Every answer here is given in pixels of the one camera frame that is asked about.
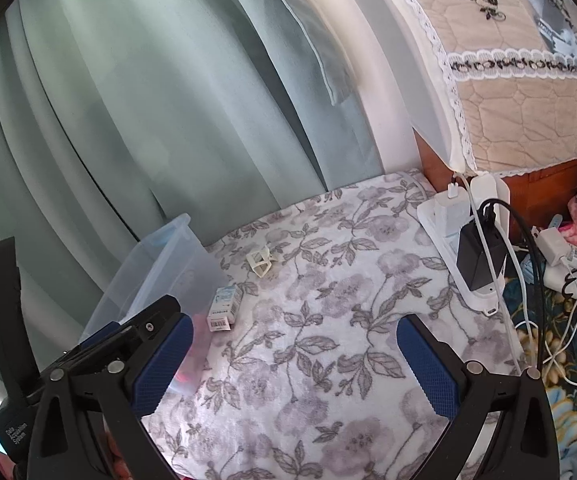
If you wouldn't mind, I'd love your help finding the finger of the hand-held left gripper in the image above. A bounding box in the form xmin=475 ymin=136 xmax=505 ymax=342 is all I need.
xmin=80 ymin=294 xmax=184 ymax=362

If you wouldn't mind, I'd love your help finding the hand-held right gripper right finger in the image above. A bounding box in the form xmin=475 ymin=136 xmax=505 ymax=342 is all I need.
xmin=397 ymin=312 xmax=561 ymax=480

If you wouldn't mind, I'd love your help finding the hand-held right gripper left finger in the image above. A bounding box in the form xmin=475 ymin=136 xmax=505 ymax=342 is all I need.
xmin=26 ymin=312 xmax=194 ymax=480

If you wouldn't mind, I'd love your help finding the clear plastic storage box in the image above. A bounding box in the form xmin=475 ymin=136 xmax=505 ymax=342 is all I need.
xmin=79 ymin=213 xmax=227 ymax=397

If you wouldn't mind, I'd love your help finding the small white carton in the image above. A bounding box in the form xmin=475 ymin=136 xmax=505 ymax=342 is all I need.
xmin=207 ymin=285 xmax=244 ymax=331

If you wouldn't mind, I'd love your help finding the floral grey white blanket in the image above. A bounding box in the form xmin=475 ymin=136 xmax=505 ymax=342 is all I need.
xmin=138 ymin=170 xmax=525 ymax=480

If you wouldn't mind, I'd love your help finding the black plug-in charger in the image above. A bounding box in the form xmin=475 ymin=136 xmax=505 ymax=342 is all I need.
xmin=455 ymin=212 xmax=509 ymax=292

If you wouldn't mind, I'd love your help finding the cream hair claw clip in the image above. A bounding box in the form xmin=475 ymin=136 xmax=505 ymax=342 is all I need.
xmin=246 ymin=244 xmax=282 ymax=279

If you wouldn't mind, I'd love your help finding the dark floral bedsheet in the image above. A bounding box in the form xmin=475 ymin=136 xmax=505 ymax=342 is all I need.
xmin=498 ymin=280 xmax=577 ymax=480

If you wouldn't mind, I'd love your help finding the white plug-in charger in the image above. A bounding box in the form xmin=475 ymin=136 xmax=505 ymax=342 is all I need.
xmin=435 ymin=182 xmax=472 ymax=252

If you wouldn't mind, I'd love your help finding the white power adapter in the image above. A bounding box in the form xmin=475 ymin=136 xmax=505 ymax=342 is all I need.
xmin=532 ymin=227 xmax=570 ymax=267

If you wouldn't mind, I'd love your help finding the white power strip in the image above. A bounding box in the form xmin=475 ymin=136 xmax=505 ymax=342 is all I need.
xmin=417 ymin=175 xmax=512 ymax=317

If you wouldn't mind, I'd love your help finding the pale green curtain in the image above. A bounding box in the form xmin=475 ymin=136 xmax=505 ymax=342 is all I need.
xmin=0 ymin=0 xmax=414 ymax=411

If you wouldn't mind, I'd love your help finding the beige quilted lace cover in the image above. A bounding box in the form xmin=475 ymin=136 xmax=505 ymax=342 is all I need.
xmin=383 ymin=0 xmax=577 ymax=177

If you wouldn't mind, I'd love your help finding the looped white cable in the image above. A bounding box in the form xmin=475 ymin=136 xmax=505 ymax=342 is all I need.
xmin=515 ymin=285 xmax=577 ymax=390

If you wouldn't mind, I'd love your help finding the black charging cable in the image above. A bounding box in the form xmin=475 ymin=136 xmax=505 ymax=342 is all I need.
xmin=478 ymin=199 xmax=560 ymax=377

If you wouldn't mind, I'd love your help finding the brown wooden bed frame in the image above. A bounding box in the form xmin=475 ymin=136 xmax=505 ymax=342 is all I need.
xmin=413 ymin=127 xmax=577 ymax=252

